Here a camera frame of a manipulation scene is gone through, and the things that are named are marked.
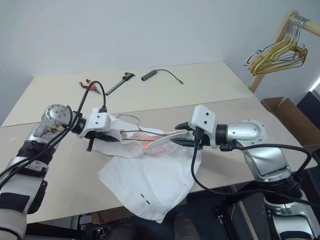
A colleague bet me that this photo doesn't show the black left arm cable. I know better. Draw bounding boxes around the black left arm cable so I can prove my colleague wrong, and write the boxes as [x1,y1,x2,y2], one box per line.
[0,80,108,191]

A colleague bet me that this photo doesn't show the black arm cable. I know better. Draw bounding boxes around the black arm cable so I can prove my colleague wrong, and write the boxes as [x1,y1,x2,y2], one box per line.
[0,80,108,191]
[190,127,320,208]

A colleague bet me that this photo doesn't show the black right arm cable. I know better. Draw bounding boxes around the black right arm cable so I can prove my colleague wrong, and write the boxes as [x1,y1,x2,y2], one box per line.
[190,127,320,208]

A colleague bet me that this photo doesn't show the white shorts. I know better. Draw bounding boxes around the white shorts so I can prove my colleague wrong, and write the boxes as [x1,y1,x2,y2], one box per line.
[91,117,203,224]

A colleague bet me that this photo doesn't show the wooden clothes rack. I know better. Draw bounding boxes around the wooden clothes rack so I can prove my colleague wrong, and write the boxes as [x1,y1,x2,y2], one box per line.
[248,9,320,95]

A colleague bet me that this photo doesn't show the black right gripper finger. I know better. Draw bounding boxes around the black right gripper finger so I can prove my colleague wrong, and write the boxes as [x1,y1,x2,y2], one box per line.
[172,138,195,147]
[174,121,192,131]

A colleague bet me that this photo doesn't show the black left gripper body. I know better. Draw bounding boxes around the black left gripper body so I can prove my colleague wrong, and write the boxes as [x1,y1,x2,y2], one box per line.
[84,130,101,153]

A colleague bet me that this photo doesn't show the grey usb hub with cable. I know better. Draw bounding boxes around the grey usb hub with cable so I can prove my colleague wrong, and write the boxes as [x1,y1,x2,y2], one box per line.
[140,69,185,85]

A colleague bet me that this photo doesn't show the black box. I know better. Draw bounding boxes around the black box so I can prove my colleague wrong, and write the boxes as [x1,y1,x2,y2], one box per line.
[296,90,320,118]

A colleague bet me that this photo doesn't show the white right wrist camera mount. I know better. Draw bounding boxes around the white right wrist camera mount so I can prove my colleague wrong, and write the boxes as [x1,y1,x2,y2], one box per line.
[187,104,218,148]

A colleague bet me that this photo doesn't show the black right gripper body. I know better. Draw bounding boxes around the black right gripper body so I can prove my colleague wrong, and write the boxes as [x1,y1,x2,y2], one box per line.
[189,126,213,149]

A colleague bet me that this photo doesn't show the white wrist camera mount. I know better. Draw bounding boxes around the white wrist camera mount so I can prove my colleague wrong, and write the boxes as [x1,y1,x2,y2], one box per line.
[76,107,112,138]
[187,104,218,148]

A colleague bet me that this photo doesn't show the brown cardboard box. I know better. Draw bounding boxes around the brown cardboard box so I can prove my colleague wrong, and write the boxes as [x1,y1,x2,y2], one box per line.
[261,96,320,147]

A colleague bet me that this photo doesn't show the black caliper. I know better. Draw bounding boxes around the black caliper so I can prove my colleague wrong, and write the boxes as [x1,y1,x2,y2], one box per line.
[104,71,136,96]

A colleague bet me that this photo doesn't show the thin wooden slat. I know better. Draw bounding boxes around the thin wooden slat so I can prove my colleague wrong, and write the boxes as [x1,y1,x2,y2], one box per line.
[236,199,258,240]

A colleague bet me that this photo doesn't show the orange black pliers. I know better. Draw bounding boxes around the orange black pliers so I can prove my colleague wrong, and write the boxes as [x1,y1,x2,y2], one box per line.
[78,78,101,95]

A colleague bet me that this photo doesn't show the thin wire clothes hanger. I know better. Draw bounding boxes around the thin wire clothes hanger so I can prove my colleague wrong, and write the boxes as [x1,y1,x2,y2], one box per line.
[117,113,176,146]

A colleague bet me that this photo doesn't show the dark rounded shape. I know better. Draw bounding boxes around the dark rounded shape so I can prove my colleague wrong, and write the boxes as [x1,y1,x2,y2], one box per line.
[173,212,201,240]

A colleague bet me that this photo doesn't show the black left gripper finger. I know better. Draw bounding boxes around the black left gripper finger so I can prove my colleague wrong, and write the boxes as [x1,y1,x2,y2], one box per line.
[96,133,121,144]

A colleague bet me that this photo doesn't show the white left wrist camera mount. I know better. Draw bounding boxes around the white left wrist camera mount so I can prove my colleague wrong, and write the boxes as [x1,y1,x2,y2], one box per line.
[76,107,112,138]

